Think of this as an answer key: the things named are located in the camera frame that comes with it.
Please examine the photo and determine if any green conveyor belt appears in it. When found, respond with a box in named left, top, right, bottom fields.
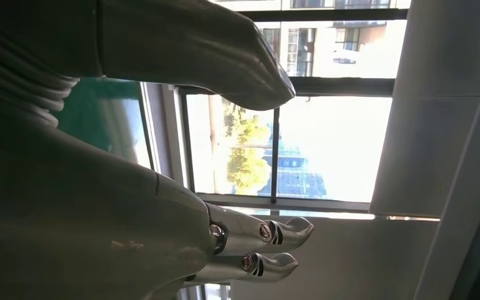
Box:
left=56, top=77, right=152, bottom=169

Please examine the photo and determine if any yellow green tree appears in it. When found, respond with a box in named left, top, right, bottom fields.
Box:
left=222, top=101, right=272, bottom=196

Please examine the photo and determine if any blue glass building outside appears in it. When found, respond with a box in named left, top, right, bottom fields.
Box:
left=258, top=136, right=328, bottom=199

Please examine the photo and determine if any pale building outside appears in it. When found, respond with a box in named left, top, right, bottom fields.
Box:
left=261, top=19, right=406, bottom=79

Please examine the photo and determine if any dark window frame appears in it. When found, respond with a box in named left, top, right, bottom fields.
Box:
left=140, top=7, right=410, bottom=214

